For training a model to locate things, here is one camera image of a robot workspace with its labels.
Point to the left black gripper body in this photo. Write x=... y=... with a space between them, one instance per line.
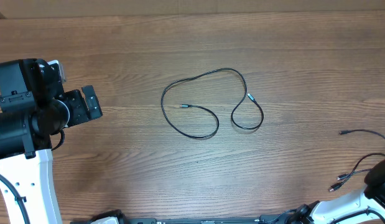
x=78 y=111

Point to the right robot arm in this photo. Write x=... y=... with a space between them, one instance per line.
x=358 y=206

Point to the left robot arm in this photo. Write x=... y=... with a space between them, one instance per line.
x=33 y=107

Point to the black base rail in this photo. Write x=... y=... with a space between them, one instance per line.
x=117 y=216

